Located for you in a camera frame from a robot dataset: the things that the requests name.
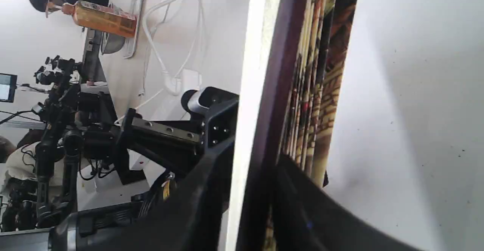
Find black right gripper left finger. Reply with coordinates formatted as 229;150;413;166
91;139;234;251

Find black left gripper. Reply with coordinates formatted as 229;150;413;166
113;86;240;179

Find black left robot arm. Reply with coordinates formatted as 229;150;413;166
1;85;239;251

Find orange bottle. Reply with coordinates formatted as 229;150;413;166
61;0;138;39

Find folding paper fan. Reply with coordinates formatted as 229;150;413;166
223;0;357;251

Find black camera tripod rig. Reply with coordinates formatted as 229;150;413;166
0;56;118;232

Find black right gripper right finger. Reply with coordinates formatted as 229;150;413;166
272;155;415;251

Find white cables on wall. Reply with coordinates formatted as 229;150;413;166
113;0;208;127

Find small monitor screen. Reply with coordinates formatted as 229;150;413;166
0;73;17;103

